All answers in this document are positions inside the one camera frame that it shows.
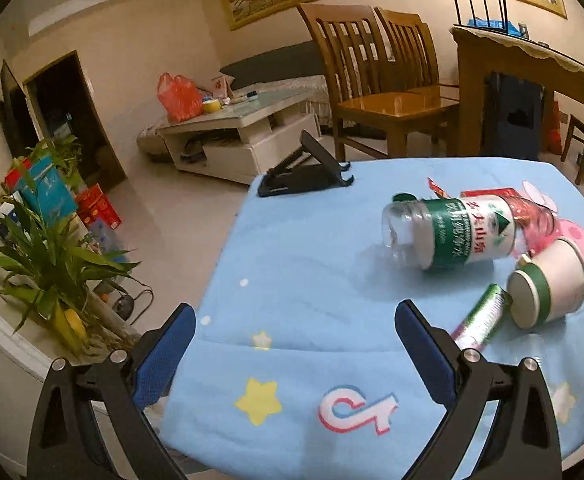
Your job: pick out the red cardboard box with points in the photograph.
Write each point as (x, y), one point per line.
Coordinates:
(97, 210)

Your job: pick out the dark sofa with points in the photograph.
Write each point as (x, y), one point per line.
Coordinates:
(272, 62)

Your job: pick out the blue plastic stool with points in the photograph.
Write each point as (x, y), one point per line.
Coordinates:
(512, 110)

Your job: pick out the clear plastic bottle green label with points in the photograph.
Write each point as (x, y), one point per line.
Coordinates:
(452, 235)

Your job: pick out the green foil wrapper tube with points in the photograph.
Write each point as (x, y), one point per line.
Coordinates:
(482, 317)

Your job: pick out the white paper cup green band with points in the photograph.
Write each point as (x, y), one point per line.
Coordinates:
(562, 280)

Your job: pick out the beige lace table cover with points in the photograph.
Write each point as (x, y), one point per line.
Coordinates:
(562, 57)

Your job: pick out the red packet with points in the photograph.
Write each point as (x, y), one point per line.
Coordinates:
(492, 193)

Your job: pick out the red plastic bag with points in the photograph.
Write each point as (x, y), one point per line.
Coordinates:
(179, 97)

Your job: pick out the blue cartoon printed blanket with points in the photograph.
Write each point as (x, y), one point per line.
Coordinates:
(297, 260)

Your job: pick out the yellow jar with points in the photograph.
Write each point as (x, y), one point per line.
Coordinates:
(210, 106)

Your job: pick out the black phone stand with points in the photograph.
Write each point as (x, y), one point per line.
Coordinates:
(292, 182)

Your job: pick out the black television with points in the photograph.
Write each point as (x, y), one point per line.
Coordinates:
(17, 110)

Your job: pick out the red gift bag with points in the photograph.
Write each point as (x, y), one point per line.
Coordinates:
(554, 127)

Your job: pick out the blue plastic basket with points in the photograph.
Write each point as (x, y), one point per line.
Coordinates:
(492, 24)

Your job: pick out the white coffee table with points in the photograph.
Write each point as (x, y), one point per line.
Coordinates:
(242, 150)

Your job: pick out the green potted plant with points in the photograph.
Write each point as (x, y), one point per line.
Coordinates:
(47, 265)

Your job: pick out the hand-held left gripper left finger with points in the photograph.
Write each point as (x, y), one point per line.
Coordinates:
(164, 355)

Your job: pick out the black router with antennas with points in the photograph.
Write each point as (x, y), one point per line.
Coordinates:
(487, 9)

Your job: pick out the wooden dining table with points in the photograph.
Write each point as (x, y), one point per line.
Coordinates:
(472, 85)

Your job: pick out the small red white wrapper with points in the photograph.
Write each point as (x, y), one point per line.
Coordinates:
(438, 189)

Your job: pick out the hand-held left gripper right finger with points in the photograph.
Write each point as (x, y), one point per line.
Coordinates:
(424, 355)

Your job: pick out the green bottle cap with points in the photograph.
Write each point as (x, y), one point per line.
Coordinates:
(404, 197)

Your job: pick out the blue cardboard box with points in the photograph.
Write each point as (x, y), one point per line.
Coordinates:
(52, 195)

